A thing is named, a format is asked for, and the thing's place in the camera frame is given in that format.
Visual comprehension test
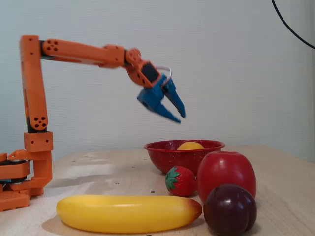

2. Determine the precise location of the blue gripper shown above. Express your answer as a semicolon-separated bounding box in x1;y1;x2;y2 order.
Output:
136;73;187;124

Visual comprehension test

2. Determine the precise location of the yellow-orange toy peach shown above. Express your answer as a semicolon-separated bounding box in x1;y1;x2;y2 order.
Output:
177;141;206;151

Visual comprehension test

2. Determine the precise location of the orange robot base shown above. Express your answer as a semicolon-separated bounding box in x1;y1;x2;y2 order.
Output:
0;131;54;212

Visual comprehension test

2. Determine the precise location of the red speckled bowl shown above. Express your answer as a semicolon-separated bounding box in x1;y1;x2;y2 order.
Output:
144;139;226;176

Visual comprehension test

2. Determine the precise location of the red toy strawberry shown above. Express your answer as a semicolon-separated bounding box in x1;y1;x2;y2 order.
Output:
165;166;198;197

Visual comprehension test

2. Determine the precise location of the red toy apple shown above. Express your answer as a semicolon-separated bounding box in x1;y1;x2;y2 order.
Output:
196;151;257;204

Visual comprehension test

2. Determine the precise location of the yellow toy banana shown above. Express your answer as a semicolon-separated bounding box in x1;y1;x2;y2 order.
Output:
56;194;203;234

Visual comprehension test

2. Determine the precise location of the dark purple toy plum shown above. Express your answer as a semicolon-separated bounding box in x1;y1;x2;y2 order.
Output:
203;183;258;236

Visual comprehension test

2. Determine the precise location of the white and red servo wire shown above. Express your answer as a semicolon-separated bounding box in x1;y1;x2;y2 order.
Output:
156;65;173;82

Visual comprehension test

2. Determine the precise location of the black hanging cable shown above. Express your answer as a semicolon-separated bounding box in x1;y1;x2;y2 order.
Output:
271;0;315;50

